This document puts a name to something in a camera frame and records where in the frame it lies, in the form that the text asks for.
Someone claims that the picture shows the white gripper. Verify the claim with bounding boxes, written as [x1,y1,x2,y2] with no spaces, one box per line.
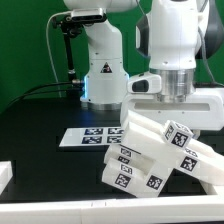
[120,88,224,131]

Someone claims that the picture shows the white chair back frame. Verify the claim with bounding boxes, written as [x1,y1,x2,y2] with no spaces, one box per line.
[121,111,224,186]

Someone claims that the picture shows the white tagged cube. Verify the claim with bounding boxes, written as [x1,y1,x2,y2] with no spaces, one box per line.
[163,120,193,148]

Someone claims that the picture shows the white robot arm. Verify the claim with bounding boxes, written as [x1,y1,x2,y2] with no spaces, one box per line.
[64,0,224,130]

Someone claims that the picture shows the white obstacle fence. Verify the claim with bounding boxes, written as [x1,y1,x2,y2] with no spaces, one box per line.
[0,161,224,224]

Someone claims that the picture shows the white tag sheet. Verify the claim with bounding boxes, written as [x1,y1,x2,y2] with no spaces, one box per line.
[60,127,123,147]

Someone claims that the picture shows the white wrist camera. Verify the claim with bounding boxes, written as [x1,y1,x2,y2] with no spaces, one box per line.
[127,72,162,94]

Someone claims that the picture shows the black camera stand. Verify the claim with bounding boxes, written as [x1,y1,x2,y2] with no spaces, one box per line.
[51,15,83,98]

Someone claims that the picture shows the grey camera on stand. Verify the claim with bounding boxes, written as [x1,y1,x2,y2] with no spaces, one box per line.
[71,8,104,21]

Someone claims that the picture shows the white camera cable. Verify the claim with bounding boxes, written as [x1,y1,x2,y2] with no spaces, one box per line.
[45,11,73,99]

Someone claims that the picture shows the black cables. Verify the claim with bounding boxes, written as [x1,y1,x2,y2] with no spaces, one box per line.
[4,79,84,109]

